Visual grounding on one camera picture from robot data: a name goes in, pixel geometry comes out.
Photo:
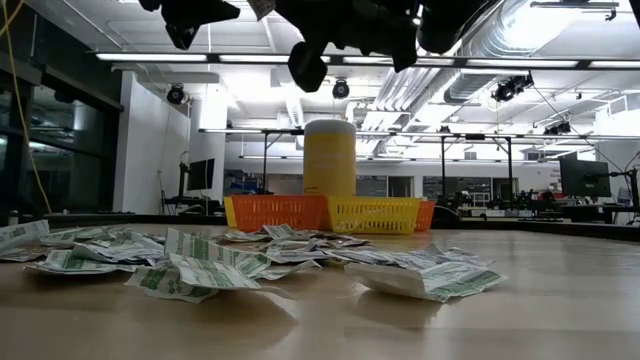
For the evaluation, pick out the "orange plastic basket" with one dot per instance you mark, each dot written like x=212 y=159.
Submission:
x=277 y=212
x=426 y=215

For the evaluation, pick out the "black ceiling camera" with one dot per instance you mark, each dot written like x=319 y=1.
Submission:
x=559 y=129
x=510 y=89

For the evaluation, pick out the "yellow canister white lid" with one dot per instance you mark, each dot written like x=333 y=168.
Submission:
x=330 y=160

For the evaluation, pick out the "black computer monitor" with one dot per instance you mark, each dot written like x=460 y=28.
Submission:
x=201 y=174
x=585 y=177

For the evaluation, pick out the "dark office desk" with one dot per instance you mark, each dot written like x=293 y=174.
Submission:
x=192 y=202
x=590 y=212

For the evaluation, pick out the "silver round ventilation duct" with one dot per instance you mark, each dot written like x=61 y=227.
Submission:
x=480 y=75

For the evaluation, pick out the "long overhead light bar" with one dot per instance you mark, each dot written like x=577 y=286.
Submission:
x=250 y=58

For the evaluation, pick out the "black round ceiling spotlight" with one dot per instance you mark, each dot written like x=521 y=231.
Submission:
x=340 y=89
x=175 y=94

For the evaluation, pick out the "yellow plastic basket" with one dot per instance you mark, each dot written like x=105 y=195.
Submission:
x=229 y=212
x=372 y=215

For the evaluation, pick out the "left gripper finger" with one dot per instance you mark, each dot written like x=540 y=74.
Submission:
x=195 y=18
x=200 y=6

